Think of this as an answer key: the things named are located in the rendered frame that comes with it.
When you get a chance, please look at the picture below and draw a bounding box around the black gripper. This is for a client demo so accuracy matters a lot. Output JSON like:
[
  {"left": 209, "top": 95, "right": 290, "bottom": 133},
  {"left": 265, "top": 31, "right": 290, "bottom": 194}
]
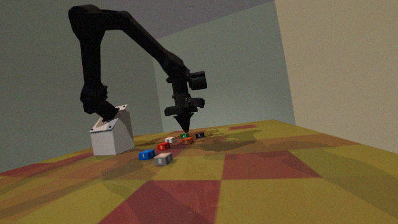
[{"left": 164, "top": 91, "right": 198, "bottom": 133}]

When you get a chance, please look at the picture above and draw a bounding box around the small green block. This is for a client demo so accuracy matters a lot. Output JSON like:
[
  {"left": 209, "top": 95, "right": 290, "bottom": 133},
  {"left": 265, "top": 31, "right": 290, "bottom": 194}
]
[{"left": 180, "top": 133, "right": 189, "bottom": 138}]

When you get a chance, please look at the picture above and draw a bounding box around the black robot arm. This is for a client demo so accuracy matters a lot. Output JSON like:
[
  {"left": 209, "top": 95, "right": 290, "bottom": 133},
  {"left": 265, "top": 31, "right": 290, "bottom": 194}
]
[{"left": 68, "top": 4, "right": 207, "bottom": 122}]

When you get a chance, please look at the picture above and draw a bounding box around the blue block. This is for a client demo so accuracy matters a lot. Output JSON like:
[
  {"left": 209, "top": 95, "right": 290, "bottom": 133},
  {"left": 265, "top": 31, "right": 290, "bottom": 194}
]
[{"left": 139, "top": 150, "right": 155, "bottom": 160}]

